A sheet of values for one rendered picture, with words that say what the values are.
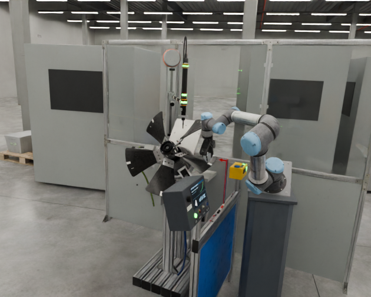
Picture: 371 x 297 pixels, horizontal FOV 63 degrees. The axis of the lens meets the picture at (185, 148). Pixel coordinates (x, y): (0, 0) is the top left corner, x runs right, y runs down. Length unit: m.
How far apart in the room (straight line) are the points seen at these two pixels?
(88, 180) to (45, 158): 0.73
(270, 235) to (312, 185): 0.81
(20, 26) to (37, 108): 3.53
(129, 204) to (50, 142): 1.78
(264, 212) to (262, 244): 0.23
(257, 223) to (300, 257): 1.06
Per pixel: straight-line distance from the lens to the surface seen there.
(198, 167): 2.10
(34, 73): 4.83
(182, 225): 1.42
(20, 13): 8.11
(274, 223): 2.13
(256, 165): 1.73
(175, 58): 2.85
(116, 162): 3.52
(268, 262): 2.27
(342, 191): 2.83
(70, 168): 4.76
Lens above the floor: 1.76
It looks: 14 degrees down
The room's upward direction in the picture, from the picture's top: 3 degrees clockwise
